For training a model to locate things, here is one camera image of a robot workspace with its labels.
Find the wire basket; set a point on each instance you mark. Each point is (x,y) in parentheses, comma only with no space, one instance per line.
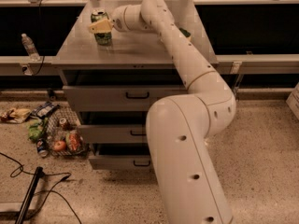
(55,132)

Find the blue soda can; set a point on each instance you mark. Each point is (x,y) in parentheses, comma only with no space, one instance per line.
(42,148)

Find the orange snack bag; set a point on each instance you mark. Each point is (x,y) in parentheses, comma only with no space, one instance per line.
(73,141)

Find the bottom grey drawer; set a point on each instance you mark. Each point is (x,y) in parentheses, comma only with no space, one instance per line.
(120,157)

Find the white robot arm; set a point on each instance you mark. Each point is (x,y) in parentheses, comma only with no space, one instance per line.
(178,125)

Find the green chip bag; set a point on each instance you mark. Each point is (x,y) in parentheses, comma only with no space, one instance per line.
(37,129)

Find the green soda can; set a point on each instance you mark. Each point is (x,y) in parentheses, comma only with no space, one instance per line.
(103,39)

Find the middle grey drawer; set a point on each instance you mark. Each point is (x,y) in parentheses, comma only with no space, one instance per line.
(113,134)

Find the clear plastic water bottle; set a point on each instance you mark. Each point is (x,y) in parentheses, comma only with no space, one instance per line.
(30,48)

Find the black stand leg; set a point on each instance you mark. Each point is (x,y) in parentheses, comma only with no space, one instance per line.
(29,196)

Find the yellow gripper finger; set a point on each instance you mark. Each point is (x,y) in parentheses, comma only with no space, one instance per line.
(101,26)

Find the metal rail bracket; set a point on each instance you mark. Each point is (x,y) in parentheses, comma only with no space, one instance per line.
(235,70)

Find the red apple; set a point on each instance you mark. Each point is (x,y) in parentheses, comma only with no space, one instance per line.
(59,146)

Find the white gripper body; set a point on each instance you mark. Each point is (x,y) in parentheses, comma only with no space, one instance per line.
(118,19)

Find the top grey drawer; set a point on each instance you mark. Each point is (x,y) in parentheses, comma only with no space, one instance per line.
(117,98)

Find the grey drawer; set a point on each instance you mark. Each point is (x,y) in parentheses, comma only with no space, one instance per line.
(120,157)
(117,98)
(113,134)

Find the blue white snack packet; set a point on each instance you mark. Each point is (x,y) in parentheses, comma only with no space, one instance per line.
(45,110)

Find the brown yellow snack bag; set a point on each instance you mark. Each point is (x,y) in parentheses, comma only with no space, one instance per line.
(15,115)

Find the grey drawer cabinet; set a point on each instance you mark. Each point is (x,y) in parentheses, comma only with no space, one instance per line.
(143,55)

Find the green yellow sponge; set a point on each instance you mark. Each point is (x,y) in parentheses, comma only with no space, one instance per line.
(186,33)

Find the small brown can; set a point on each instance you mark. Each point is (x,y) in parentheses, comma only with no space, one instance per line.
(64,124)

